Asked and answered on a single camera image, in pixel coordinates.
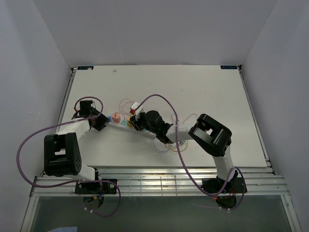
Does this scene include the white multicolour power strip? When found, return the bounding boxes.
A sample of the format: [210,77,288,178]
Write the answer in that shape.
[106,112,155,138]

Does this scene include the pink charging cable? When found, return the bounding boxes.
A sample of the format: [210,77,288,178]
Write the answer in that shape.
[115,98,136,116]

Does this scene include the yellow charger plug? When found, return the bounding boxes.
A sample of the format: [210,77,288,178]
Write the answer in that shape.
[127,121,133,128]

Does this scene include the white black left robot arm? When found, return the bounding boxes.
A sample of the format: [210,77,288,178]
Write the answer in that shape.
[44,100,109,193]

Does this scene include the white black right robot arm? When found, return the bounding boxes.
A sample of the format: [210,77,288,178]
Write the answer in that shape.
[130,110,238,194]

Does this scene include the black XDOF label left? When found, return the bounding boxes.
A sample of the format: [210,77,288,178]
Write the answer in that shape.
[77,66,94,70]

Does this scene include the black xdof label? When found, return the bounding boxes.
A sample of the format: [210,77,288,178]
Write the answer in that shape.
[77,66,94,70]
[220,65,238,70]

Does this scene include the black XDOF label right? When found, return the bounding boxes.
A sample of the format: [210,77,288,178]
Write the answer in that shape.
[220,65,238,70]

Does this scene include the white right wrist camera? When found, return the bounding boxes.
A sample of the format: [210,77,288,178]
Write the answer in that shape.
[130,102,140,115]

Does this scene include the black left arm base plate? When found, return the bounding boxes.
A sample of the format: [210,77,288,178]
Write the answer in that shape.
[74,179,118,195]

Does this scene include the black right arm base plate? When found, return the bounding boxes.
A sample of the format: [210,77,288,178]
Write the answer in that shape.
[201,177,247,194]

